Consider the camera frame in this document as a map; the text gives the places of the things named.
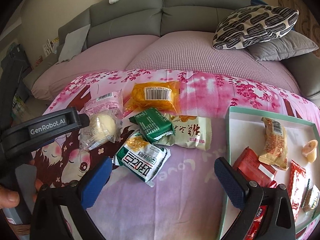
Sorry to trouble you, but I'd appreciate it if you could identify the orange bread packet with barcode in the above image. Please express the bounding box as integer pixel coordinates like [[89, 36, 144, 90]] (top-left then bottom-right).
[[125, 81, 180, 113]]

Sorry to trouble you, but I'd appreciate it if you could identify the grey cushion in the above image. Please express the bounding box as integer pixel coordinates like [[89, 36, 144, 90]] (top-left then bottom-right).
[[246, 30, 319, 61]]

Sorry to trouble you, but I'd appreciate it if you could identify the beige orange pastry packet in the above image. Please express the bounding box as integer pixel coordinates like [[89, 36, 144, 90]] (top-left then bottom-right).
[[259, 117, 289, 171]]

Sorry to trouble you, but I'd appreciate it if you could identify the pale green rice cracker packet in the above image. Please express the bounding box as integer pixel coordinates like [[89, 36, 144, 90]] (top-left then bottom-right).
[[158, 113, 212, 151]]

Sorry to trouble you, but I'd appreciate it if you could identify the clear green round cookie packet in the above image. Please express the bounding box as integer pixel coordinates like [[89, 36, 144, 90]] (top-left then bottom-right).
[[301, 179, 319, 218]]

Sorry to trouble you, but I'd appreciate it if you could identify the pink checked sofa cover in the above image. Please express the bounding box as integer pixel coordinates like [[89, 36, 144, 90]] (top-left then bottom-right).
[[23, 31, 299, 100]]

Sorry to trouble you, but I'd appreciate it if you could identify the teal rimmed cardboard tray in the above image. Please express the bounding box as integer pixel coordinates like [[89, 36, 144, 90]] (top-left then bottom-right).
[[214, 106, 319, 239]]

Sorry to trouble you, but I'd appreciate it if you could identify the small jelly cup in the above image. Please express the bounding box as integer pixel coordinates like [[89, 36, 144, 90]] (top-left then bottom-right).
[[302, 139, 318, 163]]

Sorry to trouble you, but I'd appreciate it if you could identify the pink cartoon blanket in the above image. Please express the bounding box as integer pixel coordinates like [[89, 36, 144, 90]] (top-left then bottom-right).
[[47, 70, 319, 239]]

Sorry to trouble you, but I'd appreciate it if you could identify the green white Korean snack packet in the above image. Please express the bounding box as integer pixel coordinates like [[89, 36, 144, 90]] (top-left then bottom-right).
[[113, 130, 171, 187]]

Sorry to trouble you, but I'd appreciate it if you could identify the red gold candy bar packet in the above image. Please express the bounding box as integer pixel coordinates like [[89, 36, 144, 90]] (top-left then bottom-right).
[[287, 160, 306, 220]]

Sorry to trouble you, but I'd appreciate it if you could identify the pink clear bun packet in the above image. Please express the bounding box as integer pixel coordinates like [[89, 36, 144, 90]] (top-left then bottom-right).
[[79, 90, 123, 151]]

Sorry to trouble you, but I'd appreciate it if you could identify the red foil snack block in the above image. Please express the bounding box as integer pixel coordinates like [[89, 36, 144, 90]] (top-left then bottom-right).
[[233, 147, 277, 188]]

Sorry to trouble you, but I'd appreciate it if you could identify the grey sofa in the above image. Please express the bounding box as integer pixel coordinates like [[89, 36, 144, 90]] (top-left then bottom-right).
[[25, 0, 319, 103]]

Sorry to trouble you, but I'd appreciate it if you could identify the person's left hand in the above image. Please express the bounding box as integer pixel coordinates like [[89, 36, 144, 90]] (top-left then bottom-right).
[[0, 159, 45, 210]]

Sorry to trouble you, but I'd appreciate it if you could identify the black white patterned pillow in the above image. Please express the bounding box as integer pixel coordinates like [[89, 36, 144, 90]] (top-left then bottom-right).
[[213, 5, 299, 50]]

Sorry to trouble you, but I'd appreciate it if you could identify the dark green snack packet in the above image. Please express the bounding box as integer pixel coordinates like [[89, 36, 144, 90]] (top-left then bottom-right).
[[129, 108, 175, 144]]

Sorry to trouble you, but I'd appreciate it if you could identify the light grey pillow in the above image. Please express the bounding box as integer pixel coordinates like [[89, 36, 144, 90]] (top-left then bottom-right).
[[58, 24, 91, 63]]

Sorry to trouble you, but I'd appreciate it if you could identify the red nice snack bag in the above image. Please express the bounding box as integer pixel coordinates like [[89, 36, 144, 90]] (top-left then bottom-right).
[[244, 205, 267, 240]]

